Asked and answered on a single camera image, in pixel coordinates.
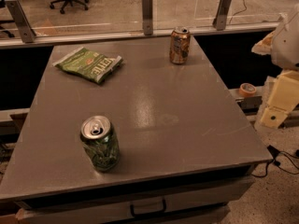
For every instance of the right metal glass bracket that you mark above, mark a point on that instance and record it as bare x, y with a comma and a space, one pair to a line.
220, 20

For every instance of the green soda can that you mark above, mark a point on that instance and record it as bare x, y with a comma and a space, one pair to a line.
100, 143

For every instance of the middle metal glass bracket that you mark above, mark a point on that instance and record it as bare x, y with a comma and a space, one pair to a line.
147, 17

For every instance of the left metal glass bracket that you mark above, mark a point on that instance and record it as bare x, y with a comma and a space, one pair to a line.
25, 30

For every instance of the orange soda can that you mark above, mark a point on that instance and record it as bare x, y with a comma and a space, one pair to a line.
179, 45

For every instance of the glass barrier panel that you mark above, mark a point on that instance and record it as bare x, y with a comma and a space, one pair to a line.
51, 21

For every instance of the metal glass bracket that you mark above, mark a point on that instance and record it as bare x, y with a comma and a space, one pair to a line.
25, 30
147, 17
220, 20

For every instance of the orange tape roll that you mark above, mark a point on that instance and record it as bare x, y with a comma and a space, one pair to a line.
247, 90

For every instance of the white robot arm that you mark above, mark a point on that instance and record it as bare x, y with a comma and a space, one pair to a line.
283, 47

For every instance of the green jalapeno chip bag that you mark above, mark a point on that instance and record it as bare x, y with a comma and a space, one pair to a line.
91, 65

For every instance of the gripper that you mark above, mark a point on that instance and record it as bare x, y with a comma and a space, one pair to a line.
287, 44

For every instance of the white drawer with black handle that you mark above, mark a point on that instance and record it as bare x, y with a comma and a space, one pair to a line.
207, 204

